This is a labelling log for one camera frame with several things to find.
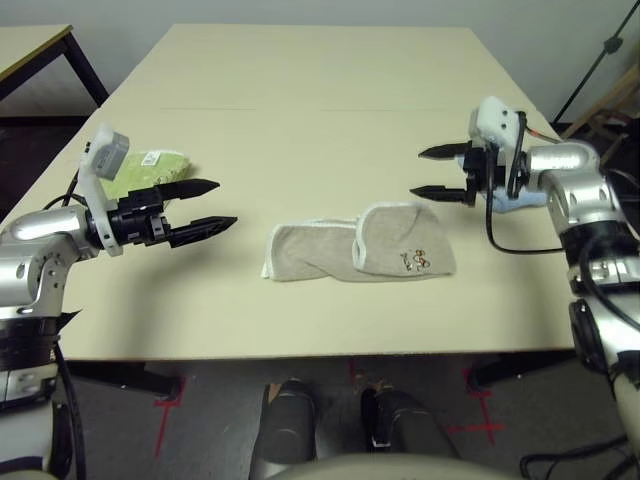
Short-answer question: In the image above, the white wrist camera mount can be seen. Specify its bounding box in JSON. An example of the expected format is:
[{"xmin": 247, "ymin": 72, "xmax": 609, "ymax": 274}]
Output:
[
  {"xmin": 78, "ymin": 122, "xmax": 132, "ymax": 259},
  {"xmin": 468, "ymin": 95, "xmax": 526, "ymax": 166}
]

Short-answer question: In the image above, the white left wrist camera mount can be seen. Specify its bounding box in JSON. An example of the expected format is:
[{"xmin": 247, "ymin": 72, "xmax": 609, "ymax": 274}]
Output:
[{"xmin": 78, "ymin": 122, "xmax": 132, "ymax": 259}]

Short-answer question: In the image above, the green folded towel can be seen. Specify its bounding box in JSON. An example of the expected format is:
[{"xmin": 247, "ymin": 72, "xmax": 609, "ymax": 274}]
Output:
[{"xmin": 97, "ymin": 148, "xmax": 195, "ymax": 204}]

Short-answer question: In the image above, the side table with black frame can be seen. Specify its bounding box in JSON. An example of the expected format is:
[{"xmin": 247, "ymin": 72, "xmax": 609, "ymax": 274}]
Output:
[{"xmin": 0, "ymin": 24, "xmax": 110, "ymax": 119}]

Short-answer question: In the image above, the black robot right leg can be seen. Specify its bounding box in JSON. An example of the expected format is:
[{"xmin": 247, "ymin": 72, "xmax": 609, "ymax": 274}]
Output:
[{"xmin": 360, "ymin": 387, "xmax": 461, "ymax": 459}]

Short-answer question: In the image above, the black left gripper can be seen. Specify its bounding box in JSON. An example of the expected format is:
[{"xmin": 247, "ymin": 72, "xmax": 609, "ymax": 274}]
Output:
[{"xmin": 107, "ymin": 178, "xmax": 238, "ymax": 249}]

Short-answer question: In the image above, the black stand pole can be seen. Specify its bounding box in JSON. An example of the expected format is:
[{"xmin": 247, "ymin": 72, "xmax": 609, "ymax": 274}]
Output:
[{"xmin": 552, "ymin": 0, "xmax": 640, "ymax": 124}]

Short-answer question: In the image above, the black table foot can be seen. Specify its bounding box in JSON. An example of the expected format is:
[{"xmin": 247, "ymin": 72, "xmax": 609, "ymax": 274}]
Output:
[
  {"xmin": 67, "ymin": 360, "xmax": 184, "ymax": 401},
  {"xmin": 467, "ymin": 349, "xmax": 579, "ymax": 394}
]

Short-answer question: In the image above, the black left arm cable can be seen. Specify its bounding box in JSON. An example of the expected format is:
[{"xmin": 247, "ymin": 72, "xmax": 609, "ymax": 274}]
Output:
[{"xmin": 42, "ymin": 164, "xmax": 89, "ymax": 480}]

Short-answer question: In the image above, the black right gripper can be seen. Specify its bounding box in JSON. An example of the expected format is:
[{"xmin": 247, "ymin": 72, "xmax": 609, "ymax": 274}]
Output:
[{"xmin": 409, "ymin": 140, "xmax": 506, "ymax": 207}]

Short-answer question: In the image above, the black floor cable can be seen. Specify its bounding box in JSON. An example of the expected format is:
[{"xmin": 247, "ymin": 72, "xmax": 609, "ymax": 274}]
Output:
[{"xmin": 519, "ymin": 434, "xmax": 640, "ymax": 480}]

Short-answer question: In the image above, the thin cable with red plug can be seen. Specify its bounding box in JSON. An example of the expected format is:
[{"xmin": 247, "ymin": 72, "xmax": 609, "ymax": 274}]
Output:
[{"xmin": 519, "ymin": 112, "xmax": 566, "ymax": 146}]

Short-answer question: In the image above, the grey robot left leg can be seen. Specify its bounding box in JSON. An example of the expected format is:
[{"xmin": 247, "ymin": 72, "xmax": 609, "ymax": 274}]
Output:
[{"xmin": 249, "ymin": 379, "xmax": 319, "ymax": 480}]

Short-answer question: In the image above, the light blue folded towel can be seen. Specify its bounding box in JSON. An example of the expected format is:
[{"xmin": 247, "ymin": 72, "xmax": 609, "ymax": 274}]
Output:
[{"xmin": 487, "ymin": 192, "xmax": 546, "ymax": 215}]

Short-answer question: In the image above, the green stool with wooden legs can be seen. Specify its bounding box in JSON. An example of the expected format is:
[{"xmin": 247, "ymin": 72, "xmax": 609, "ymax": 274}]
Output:
[{"xmin": 562, "ymin": 64, "xmax": 640, "ymax": 141}]

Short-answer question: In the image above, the beige robot torso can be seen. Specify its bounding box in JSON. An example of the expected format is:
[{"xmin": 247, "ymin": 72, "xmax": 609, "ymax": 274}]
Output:
[{"xmin": 264, "ymin": 452, "xmax": 496, "ymax": 480}]

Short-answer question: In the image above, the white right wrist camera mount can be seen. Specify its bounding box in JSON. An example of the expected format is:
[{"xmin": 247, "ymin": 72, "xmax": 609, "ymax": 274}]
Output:
[{"xmin": 468, "ymin": 95, "xmax": 526, "ymax": 166}]

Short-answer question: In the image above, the beige towel with white trim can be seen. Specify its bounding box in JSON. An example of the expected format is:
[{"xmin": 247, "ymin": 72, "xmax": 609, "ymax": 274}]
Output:
[{"xmin": 259, "ymin": 200, "xmax": 459, "ymax": 284}]

